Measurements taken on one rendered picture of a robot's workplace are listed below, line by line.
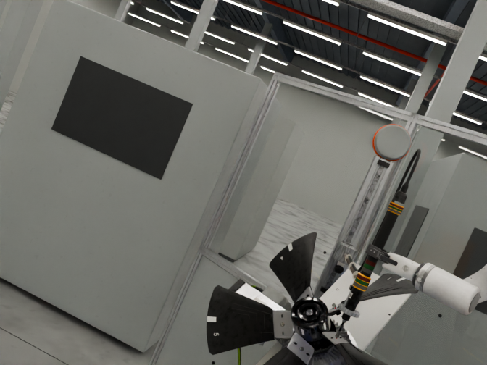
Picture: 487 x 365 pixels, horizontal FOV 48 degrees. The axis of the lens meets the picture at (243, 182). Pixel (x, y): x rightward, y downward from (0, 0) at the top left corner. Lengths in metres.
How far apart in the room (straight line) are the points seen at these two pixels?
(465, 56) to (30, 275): 4.61
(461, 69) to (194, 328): 4.13
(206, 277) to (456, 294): 1.74
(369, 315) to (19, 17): 6.08
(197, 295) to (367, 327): 1.28
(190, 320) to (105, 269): 0.99
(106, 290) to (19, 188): 0.96
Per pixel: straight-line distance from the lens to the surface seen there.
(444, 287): 1.60
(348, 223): 2.40
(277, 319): 1.83
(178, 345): 3.16
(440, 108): 6.04
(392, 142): 2.40
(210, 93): 3.64
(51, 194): 4.03
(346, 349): 1.72
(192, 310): 3.10
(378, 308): 2.10
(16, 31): 7.33
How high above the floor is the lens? 1.63
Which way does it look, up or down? 4 degrees down
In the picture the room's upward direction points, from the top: 23 degrees clockwise
